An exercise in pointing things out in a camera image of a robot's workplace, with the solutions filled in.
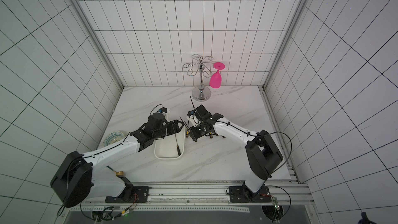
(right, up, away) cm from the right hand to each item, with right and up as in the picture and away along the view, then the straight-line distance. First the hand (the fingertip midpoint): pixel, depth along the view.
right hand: (186, 136), depth 84 cm
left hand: (-4, +5, 0) cm, 6 cm away
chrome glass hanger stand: (+8, +25, +31) cm, 40 cm away
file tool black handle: (-5, -8, +3) cm, 10 cm away
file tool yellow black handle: (0, 0, +8) cm, 8 cm away
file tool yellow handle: (-1, +7, -3) cm, 8 cm away
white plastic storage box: (-9, -8, +4) cm, 13 cm away
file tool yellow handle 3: (+22, -3, +8) cm, 23 cm away
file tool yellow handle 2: (+15, -2, +8) cm, 17 cm away
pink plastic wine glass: (+18, +34, +14) cm, 41 cm away
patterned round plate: (-44, -2, +6) cm, 45 cm away
